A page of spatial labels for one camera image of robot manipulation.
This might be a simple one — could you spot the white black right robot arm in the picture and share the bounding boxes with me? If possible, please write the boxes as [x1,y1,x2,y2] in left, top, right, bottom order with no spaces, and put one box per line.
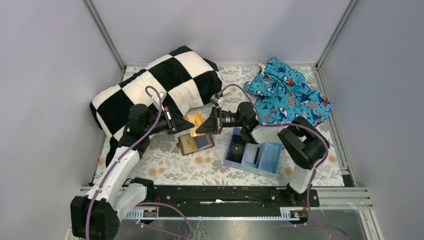
[196,102,329,194]

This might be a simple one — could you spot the gold credit card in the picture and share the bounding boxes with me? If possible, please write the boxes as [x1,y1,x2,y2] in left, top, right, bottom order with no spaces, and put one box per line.
[184,113,205,137]

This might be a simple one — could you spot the white card in middle slot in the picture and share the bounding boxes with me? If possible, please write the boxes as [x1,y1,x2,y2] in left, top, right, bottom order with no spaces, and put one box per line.
[244,143,263,165]

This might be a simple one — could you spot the black card in purple slot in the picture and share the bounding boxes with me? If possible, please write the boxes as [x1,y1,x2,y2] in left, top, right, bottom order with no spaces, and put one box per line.
[228,141,246,164]

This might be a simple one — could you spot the purple blue card organizer box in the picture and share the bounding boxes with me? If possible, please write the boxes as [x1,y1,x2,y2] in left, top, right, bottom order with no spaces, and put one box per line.
[223,127,283,178]

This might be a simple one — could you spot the blue shark print cloth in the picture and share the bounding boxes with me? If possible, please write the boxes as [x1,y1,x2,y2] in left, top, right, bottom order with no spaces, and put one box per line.
[243,57,332,127]

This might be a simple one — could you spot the aluminium frame rails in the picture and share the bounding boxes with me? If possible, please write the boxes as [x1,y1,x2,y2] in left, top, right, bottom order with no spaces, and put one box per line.
[83,0,383,240]

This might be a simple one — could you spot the grey credit card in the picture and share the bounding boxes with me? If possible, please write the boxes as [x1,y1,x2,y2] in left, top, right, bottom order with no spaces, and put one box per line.
[193,134,213,150]

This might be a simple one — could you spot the brown leather card holder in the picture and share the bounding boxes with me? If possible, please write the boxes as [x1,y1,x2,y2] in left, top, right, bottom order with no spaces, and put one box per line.
[176,134,215,156]

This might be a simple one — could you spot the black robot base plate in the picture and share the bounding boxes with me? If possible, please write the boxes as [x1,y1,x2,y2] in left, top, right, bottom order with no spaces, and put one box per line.
[144,185,320,212]

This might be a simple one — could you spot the floral patterned table mat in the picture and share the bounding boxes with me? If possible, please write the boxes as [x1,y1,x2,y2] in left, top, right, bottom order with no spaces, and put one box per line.
[93,65,345,187]

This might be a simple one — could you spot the black white checkered blanket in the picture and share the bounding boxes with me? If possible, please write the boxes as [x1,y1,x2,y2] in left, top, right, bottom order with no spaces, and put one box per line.
[89,45,223,165]

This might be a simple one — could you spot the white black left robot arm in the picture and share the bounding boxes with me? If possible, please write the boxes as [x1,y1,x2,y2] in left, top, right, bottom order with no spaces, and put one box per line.
[70,104,194,240]

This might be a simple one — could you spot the slotted grey cable duct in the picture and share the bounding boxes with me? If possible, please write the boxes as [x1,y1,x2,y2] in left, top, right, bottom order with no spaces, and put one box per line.
[124,205,309,222]

